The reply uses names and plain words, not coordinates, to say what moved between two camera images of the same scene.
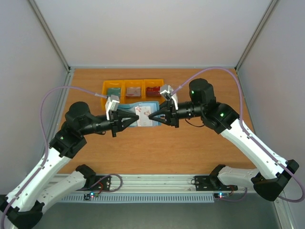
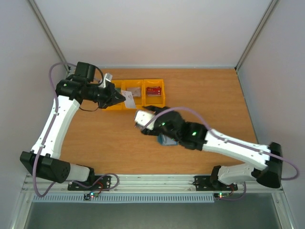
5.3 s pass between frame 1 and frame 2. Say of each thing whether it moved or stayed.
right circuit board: stayed
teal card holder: moved
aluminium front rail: stayed
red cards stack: stayed
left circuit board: stayed
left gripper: moved
